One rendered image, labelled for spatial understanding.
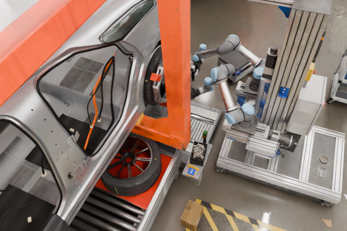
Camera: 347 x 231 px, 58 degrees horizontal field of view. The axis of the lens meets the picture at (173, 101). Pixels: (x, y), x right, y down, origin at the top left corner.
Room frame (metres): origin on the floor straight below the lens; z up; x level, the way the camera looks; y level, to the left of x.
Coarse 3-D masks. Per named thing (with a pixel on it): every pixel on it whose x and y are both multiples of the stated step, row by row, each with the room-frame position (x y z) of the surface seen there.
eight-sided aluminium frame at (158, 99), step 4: (160, 64) 2.32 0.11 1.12; (160, 68) 2.28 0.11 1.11; (156, 72) 2.26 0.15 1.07; (160, 80) 2.19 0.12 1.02; (156, 84) 2.19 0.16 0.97; (160, 84) 2.19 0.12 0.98; (156, 88) 2.14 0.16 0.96; (156, 92) 2.19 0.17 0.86; (160, 92) 2.17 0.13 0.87; (156, 96) 2.18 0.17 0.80; (160, 96) 2.16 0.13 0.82; (164, 96) 2.33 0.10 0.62; (156, 100) 2.15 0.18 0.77; (160, 100) 2.15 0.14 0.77; (164, 100) 2.23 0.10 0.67
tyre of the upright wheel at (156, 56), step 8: (160, 48) 2.51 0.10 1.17; (152, 56) 2.39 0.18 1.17; (160, 56) 2.41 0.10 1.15; (152, 64) 2.30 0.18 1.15; (152, 72) 2.24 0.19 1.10; (144, 80) 2.20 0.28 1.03; (152, 80) 2.22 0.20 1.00; (144, 88) 2.17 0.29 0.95; (144, 96) 2.15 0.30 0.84; (152, 96) 2.18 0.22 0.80; (152, 104) 2.17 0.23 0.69
